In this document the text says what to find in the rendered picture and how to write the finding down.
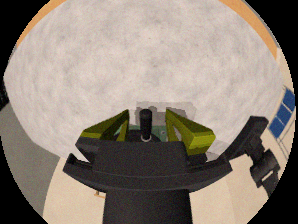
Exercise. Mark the green bench vise with handwheel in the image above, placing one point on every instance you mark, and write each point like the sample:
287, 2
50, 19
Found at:
148, 131

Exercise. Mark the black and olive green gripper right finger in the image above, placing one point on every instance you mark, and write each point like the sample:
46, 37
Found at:
197, 138

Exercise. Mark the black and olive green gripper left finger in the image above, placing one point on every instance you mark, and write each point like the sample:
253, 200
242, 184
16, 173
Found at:
106, 129

